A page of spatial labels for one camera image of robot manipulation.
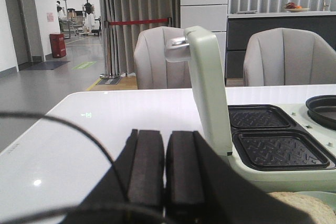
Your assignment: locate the red box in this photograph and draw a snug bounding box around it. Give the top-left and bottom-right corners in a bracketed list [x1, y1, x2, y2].
[49, 33, 66, 58]

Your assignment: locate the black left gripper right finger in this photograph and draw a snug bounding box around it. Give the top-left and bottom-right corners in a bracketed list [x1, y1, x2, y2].
[166, 131, 205, 206]

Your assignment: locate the green breakfast maker base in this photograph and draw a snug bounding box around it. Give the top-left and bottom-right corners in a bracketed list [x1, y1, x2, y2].
[222, 104, 335, 192]

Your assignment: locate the green breakfast maker lid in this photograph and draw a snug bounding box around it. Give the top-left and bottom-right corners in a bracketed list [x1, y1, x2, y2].
[164, 26, 233, 156]

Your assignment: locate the fruit plate on counter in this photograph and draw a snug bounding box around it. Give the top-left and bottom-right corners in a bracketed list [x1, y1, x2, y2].
[284, 2, 309, 13]

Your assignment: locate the black cable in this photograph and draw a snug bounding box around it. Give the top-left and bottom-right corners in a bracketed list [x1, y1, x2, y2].
[0, 112, 169, 224]

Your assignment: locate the left beige chair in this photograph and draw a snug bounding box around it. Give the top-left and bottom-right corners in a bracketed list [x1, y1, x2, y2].
[134, 26, 192, 89]

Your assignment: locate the red barrier belt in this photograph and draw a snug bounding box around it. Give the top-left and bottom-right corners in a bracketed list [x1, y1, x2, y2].
[103, 17, 172, 26]

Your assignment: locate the right beige chair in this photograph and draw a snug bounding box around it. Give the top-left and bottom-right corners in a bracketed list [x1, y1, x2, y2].
[243, 28, 335, 87]

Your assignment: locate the grey curtain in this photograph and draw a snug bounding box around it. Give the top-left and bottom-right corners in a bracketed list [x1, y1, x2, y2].
[100, 0, 181, 79]

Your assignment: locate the bread slice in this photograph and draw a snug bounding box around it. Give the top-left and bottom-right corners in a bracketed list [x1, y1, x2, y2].
[268, 191, 335, 223]

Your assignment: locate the dark kitchen counter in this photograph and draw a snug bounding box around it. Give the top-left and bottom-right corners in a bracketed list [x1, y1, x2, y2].
[226, 10, 336, 79]

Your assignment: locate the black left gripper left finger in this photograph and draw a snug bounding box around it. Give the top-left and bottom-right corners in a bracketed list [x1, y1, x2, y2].
[128, 130, 164, 206]

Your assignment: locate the white refrigerator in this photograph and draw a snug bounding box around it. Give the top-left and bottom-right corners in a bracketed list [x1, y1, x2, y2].
[180, 0, 228, 78]

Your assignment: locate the beige chair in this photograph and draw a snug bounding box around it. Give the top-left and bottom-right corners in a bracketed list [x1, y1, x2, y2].
[134, 26, 192, 89]
[243, 28, 335, 87]

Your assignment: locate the black round frying pan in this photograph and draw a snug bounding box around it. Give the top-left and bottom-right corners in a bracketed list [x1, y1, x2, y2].
[306, 95, 335, 130]

